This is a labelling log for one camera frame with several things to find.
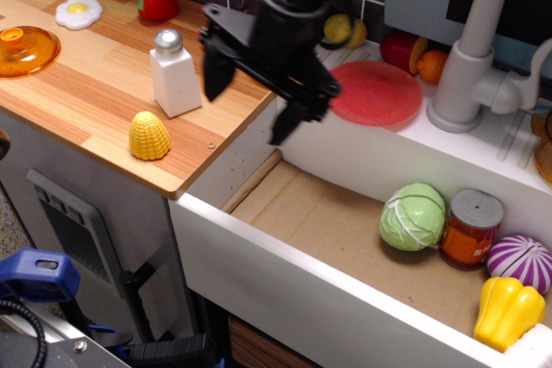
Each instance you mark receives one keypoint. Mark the yellow toy bell pepper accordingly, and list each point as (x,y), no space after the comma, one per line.
(507,311)

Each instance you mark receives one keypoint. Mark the green toy cabbage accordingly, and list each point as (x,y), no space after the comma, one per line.
(413,218)

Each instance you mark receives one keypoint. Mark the yellow toy potato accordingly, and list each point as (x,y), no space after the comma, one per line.
(341,31)

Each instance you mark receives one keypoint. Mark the grey toy oven door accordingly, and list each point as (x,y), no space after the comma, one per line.
(80,230)

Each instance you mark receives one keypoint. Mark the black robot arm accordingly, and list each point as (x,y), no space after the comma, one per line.
(277,48)

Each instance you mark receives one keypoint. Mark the yellow toy corn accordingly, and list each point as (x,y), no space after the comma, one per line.
(148,137)

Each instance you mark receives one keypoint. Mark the red toy plate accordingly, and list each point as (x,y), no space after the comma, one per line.
(376,94)

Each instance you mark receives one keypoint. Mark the blue clamp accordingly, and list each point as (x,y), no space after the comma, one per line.
(39,276)

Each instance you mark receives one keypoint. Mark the orange toy soup can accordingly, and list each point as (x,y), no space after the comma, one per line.
(471,227)

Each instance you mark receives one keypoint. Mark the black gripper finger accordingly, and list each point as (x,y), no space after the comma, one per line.
(219,72)
(287,121)

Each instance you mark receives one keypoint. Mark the toy fried egg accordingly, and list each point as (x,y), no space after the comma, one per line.
(78,14)

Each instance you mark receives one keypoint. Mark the orange transparent pot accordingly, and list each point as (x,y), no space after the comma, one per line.
(541,128)

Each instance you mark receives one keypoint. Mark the toy orange fruit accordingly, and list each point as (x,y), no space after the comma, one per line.
(431,65)

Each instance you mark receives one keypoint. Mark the orange transparent pot lid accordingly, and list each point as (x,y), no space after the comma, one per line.
(26,50)

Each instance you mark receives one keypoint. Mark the red toy strawberry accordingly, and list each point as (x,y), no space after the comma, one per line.
(157,10)

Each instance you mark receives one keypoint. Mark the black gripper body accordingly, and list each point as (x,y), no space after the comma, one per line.
(277,48)

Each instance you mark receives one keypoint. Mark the white salt shaker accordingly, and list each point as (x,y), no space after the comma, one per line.
(175,83)

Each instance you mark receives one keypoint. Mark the purple striped toy onion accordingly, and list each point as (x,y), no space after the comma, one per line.
(523,258)

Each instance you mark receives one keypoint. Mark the red toy apple half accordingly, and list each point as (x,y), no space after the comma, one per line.
(404,50)

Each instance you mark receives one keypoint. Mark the grey toy faucet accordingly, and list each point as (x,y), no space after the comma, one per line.
(469,81)

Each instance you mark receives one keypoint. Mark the white sponge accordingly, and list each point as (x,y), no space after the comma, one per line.
(533,349)

